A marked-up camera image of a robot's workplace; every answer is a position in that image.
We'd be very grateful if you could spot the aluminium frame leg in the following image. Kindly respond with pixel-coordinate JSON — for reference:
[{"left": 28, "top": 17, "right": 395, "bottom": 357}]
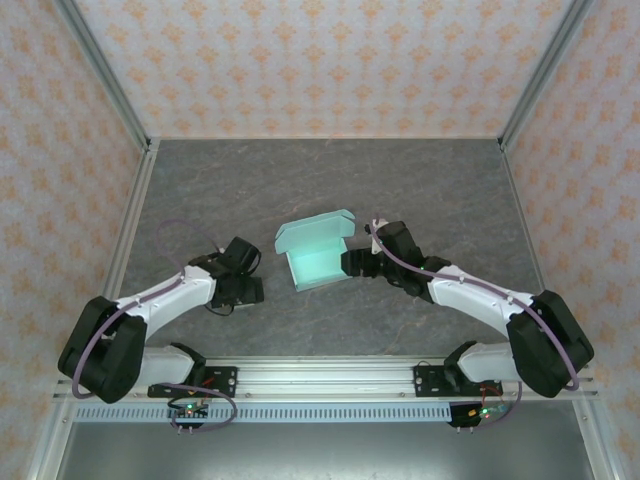
[
  {"left": 24, "top": 399, "right": 77, "bottom": 480},
  {"left": 571, "top": 399, "right": 622, "bottom": 480}
]

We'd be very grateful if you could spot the aluminium table side rail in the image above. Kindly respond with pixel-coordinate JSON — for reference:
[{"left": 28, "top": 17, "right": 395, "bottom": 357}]
[
  {"left": 499, "top": 139, "right": 557, "bottom": 299},
  {"left": 97, "top": 139, "right": 161, "bottom": 314}
]

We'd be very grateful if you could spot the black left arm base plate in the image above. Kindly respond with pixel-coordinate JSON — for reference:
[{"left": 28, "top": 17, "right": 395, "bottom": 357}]
[{"left": 147, "top": 366, "right": 239, "bottom": 399}]

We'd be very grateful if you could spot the long aluminium mounting beam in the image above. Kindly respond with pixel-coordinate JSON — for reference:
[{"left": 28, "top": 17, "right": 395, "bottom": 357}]
[{"left": 52, "top": 357, "right": 599, "bottom": 401}]

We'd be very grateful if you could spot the grey slotted cable duct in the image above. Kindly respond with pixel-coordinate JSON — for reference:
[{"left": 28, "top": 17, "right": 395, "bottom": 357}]
[{"left": 73, "top": 403, "right": 454, "bottom": 424}]

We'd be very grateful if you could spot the aluminium frame post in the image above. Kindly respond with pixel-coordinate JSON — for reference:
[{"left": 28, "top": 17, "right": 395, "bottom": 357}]
[
  {"left": 498, "top": 0, "right": 594, "bottom": 152},
  {"left": 52, "top": 0, "right": 152, "bottom": 152}
]

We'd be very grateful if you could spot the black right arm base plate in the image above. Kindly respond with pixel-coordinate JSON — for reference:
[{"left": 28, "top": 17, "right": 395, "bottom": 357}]
[{"left": 413, "top": 364, "right": 504, "bottom": 399}]

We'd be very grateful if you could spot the grey metal sheet shelf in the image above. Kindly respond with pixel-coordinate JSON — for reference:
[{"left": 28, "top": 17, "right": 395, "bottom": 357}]
[{"left": 49, "top": 422, "right": 601, "bottom": 480}]

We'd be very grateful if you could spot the foldable paper box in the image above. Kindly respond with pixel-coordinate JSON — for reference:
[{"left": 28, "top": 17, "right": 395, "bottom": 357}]
[{"left": 273, "top": 208, "right": 357, "bottom": 295}]

